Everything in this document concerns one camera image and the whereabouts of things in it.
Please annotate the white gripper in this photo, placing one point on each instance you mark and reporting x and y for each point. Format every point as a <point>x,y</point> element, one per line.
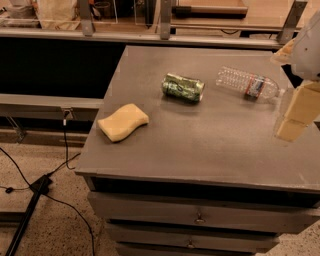
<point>309,50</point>

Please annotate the clear plastic water bottle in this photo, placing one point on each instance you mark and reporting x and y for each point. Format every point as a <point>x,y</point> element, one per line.
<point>253,87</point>

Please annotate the yellow sponge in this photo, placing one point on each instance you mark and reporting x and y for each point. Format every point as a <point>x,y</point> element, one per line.
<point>123,122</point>

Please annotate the crushed green soda can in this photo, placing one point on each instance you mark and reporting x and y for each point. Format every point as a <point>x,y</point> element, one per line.
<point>182,87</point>

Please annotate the grey drawer cabinet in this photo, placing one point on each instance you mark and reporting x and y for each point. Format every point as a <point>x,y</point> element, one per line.
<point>219,157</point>

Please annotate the beige bag on shelf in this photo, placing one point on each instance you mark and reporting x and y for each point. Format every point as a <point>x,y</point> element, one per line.
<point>58,14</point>

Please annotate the black floor stand bar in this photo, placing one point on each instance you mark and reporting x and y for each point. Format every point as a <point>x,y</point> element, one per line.
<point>39,187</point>

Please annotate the grey metal rail frame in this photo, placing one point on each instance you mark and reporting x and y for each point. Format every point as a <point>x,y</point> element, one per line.
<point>257,24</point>

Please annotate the top drawer metal handle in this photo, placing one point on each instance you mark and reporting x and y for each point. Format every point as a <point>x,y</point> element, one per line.
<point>199,220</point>

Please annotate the drawer metal handle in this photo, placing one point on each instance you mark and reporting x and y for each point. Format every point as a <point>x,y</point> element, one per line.
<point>199,220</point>
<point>190,244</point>

